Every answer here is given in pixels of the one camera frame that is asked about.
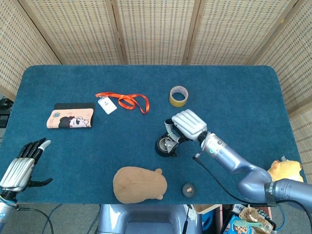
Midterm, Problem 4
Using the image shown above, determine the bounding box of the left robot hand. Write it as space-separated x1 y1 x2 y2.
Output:
0 137 54 193

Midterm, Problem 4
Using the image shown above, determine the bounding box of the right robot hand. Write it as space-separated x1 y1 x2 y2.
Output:
164 109 208 147

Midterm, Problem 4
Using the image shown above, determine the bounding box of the black teapot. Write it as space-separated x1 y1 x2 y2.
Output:
155 134 177 158

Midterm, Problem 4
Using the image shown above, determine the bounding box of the black teapot lid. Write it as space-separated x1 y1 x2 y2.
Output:
181 182 197 196

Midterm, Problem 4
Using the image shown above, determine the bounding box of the gold foil snack pouch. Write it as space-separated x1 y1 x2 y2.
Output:
238 207 274 234

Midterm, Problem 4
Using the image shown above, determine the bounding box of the yellow packing tape roll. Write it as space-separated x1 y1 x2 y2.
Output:
169 85 189 107

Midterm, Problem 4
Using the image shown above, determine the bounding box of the blue carpet table cover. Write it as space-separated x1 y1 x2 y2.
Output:
0 64 308 205

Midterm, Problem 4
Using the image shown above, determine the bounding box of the black floor equipment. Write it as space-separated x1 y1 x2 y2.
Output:
0 97 12 127

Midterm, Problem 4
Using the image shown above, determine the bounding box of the rolled cartoon mouse pad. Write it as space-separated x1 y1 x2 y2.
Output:
46 102 96 129

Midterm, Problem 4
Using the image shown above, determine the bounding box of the brown plush capybara toy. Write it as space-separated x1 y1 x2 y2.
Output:
112 166 168 204

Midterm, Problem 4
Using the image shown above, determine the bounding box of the white ID badge holder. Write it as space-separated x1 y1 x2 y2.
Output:
97 97 118 115

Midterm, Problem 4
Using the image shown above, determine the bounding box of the wooden tray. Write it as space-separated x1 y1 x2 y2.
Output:
192 204 221 215

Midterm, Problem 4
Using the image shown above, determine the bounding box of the woven folding screen panel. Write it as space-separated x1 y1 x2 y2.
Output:
111 0 197 66
18 0 127 66
0 0 61 100
253 0 312 176
186 0 300 66

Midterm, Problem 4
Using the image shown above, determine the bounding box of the grey-blue robot torso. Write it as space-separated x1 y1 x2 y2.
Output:
97 204 203 234

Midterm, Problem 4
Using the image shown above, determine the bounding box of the yellow plush toy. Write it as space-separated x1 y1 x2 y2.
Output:
267 157 304 183

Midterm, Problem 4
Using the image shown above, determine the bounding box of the blue cookie box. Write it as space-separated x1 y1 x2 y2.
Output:
224 214 247 234

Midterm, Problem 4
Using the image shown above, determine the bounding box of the green comb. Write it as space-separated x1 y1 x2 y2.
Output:
233 219 256 230

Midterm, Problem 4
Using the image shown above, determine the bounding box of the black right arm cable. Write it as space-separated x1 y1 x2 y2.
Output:
193 152 312 216

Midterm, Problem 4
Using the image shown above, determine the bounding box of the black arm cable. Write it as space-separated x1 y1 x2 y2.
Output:
193 152 312 216
14 206 55 234

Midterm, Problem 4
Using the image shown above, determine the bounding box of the orange lanyard strap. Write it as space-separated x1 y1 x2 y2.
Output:
95 92 150 115

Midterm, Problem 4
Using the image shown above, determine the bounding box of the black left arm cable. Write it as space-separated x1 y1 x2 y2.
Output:
14 206 55 234

